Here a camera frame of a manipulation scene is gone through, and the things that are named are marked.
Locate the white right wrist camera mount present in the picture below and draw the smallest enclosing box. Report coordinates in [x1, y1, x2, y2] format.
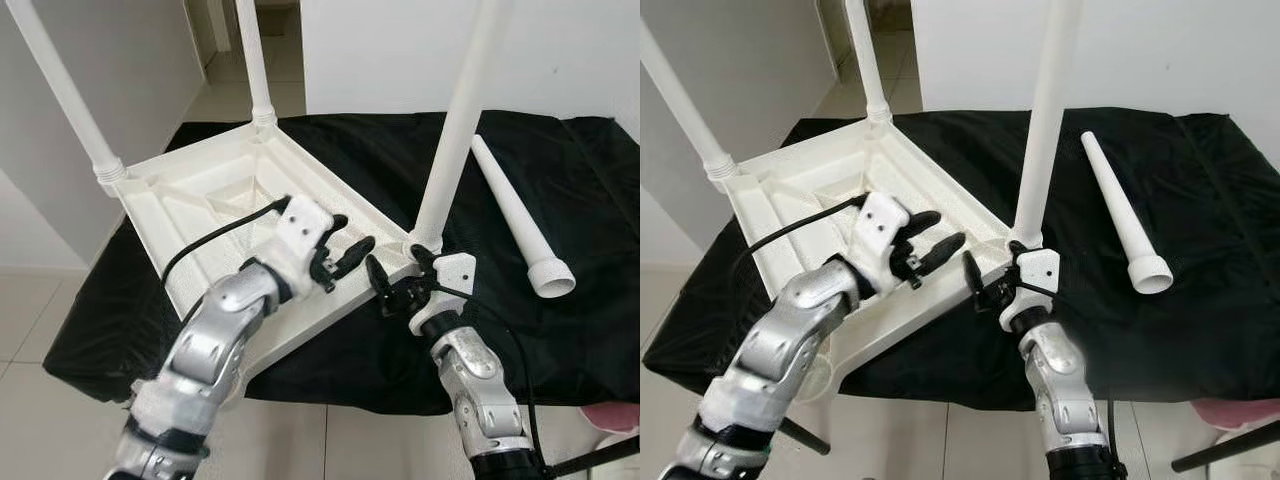
[410, 253, 473, 336]
[1000, 248, 1061, 331]

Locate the black metal stand leg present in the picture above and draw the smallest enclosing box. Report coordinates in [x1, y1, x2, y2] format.
[780, 418, 831, 456]

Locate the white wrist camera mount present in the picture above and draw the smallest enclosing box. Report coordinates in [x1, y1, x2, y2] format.
[410, 253, 473, 336]
[1000, 248, 1061, 331]
[262, 195, 333, 296]
[850, 192, 913, 296]

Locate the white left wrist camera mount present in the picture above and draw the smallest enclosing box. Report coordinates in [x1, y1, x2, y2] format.
[850, 192, 913, 296]
[262, 195, 333, 296]

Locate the black table cloth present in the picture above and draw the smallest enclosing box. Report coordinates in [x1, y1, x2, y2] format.
[643, 108, 1280, 411]
[42, 110, 641, 416]

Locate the pink seat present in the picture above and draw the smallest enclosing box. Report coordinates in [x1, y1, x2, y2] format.
[1190, 398, 1280, 433]
[583, 402, 641, 433]

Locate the black metal bar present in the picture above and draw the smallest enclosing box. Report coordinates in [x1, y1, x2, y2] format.
[1170, 420, 1280, 473]
[550, 435, 641, 476]

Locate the beige door frame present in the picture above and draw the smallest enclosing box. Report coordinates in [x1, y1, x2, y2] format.
[185, 0, 236, 61]

